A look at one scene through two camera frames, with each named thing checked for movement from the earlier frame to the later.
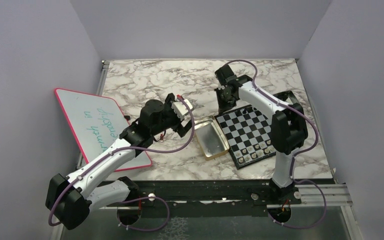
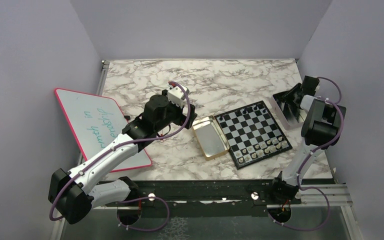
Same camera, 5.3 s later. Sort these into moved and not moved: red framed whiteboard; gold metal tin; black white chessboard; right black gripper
Moved: right black gripper
Not moved: red framed whiteboard; gold metal tin; black white chessboard
